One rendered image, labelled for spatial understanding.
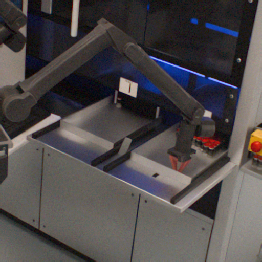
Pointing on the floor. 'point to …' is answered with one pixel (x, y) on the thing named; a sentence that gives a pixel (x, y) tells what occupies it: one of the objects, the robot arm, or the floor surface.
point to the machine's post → (239, 144)
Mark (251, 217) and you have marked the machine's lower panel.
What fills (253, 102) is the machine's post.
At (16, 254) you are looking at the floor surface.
